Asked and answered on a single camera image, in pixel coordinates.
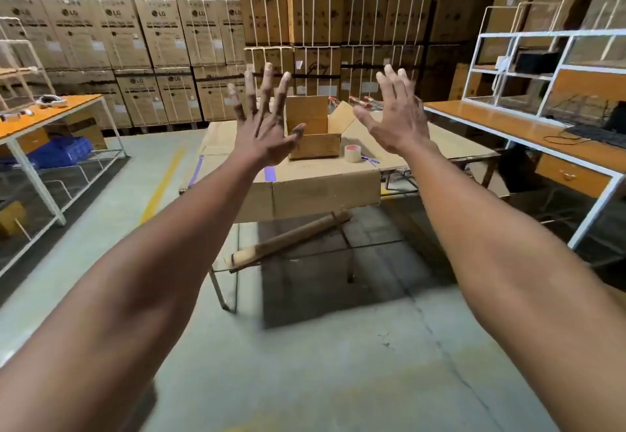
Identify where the brown carton with black print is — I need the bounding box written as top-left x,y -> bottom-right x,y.
46,116 -> 108,151

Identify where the brown cardboard box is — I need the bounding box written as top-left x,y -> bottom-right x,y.
285,95 -> 358,161

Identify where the blue plastic crate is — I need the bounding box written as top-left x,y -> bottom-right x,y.
27,135 -> 94,169

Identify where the white metal shelf rack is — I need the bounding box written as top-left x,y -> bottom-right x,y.
462,0 -> 626,119

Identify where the row of wire shopping carts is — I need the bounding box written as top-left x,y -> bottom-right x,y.
328,95 -> 387,110

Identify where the person's left forearm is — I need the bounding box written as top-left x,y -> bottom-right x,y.
0,152 -> 280,432

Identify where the person's right hand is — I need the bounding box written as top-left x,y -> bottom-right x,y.
353,64 -> 431,156

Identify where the brown cardboard tube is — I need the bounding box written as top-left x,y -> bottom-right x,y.
230,210 -> 353,273

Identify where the black keyboard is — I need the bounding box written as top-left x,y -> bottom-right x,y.
565,124 -> 626,149

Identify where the black box on shelf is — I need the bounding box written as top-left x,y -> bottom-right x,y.
513,50 -> 561,75

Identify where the stack of plain brown cartons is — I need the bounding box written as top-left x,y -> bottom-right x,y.
430,0 -> 626,102

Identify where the orange side workbench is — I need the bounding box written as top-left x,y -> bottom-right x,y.
0,95 -> 128,276

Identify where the metal table frame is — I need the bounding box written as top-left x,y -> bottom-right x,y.
209,157 -> 499,313

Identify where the stack of printed brown cartons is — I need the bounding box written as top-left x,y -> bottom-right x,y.
0,0 -> 248,129

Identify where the person's right forearm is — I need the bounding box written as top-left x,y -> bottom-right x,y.
403,140 -> 626,432

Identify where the orange workbench with white frame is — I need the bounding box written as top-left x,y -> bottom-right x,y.
424,69 -> 626,251

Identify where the person's left hand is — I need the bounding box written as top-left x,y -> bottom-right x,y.
227,62 -> 307,171

